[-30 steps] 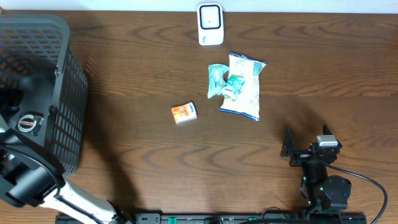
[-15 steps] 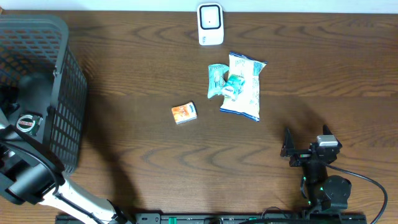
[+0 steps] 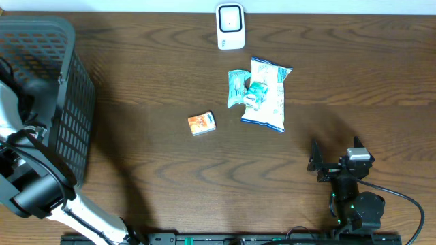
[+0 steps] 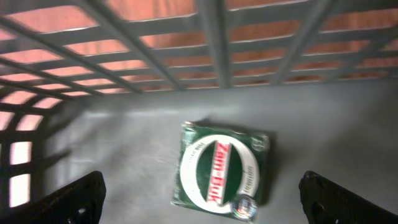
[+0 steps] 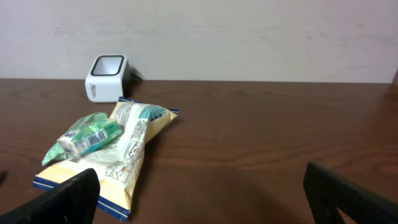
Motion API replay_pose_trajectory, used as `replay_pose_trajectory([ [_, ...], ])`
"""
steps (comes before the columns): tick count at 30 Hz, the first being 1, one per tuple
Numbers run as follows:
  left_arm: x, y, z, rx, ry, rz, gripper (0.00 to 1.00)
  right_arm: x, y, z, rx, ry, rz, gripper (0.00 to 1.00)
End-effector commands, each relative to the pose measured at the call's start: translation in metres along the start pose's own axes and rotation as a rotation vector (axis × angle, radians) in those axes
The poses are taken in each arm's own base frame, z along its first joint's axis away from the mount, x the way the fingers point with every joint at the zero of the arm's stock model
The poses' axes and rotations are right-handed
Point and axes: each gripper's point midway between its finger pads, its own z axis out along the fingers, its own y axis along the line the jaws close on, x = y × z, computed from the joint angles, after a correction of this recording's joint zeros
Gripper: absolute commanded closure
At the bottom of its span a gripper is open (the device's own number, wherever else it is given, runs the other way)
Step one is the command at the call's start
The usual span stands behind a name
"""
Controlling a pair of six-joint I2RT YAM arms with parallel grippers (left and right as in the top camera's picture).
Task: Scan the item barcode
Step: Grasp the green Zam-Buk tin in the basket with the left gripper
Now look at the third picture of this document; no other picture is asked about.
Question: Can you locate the white blue snack bag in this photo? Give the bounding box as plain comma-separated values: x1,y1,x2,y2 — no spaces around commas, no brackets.
241,56,293,133

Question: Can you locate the green white small box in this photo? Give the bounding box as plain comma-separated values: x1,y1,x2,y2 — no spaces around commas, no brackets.
243,82,268,110

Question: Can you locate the teal snack packet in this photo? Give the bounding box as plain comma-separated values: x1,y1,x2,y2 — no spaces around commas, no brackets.
227,70,251,108

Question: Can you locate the orange small snack box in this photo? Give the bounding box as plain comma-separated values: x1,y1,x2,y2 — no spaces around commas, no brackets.
188,111,217,136

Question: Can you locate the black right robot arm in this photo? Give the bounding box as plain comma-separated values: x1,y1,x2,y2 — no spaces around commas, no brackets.
307,137,385,238

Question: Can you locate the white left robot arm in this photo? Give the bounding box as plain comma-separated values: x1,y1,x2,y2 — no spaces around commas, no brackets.
1,80,147,244

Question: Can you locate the white barcode scanner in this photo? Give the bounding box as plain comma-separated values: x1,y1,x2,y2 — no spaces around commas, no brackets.
215,3,246,50

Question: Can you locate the grey plastic mesh basket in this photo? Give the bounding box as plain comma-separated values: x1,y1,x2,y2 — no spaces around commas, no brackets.
1,16,96,186

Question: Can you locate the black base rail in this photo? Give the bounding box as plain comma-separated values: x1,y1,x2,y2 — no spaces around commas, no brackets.
61,232,403,245

